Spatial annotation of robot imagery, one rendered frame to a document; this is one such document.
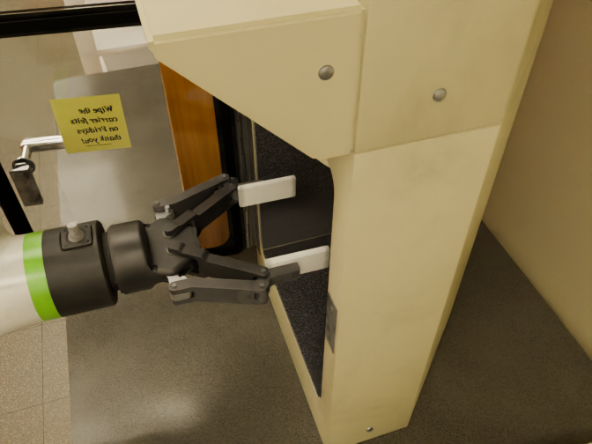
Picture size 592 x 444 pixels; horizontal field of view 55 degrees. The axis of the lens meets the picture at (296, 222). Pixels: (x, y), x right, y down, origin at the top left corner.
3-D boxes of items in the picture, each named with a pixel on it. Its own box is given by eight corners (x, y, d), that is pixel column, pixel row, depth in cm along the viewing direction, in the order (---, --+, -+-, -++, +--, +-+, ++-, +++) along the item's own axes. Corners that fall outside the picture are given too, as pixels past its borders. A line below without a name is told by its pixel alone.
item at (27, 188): (42, 206, 71) (27, 171, 66) (24, 209, 70) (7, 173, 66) (44, 196, 72) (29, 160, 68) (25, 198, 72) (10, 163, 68)
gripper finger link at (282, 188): (240, 208, 68) (239, 203, 69) (295, 196, 70) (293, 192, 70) (239, 189, 66) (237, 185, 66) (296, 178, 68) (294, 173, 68)
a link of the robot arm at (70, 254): (68, 274, 66) (70, 339, 59) (36, 200, 57) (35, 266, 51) (121, 262, 67) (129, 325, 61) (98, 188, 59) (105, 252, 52)
